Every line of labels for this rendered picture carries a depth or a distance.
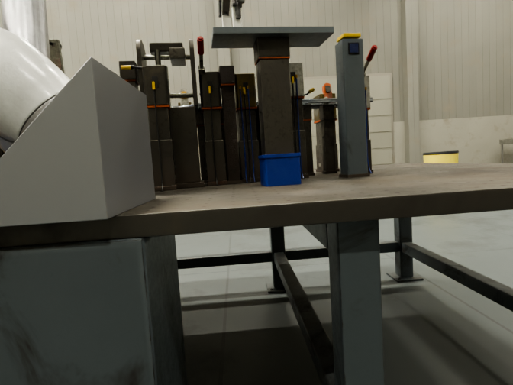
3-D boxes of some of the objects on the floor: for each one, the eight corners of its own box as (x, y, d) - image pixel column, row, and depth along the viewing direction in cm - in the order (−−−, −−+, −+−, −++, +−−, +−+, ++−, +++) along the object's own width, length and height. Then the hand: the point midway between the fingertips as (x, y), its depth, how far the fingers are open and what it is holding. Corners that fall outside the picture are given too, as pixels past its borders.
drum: (435, 205, 501) (433, 152, 494) (417, 202, 547) (416, 153, 540) (467, 202, 504) (466, 150, 498) (446, 199, 550) (446, 150, 544)
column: (178, 604, 64) (143, 239, 59) (-2, 627, 63) (-54, 253, 57) (196, 461, 95) (175, 212, 89) (76, 474, 94) (46, 221, 88)
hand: (232, 25), depth 113 cm, fingers open, 6 cm apart
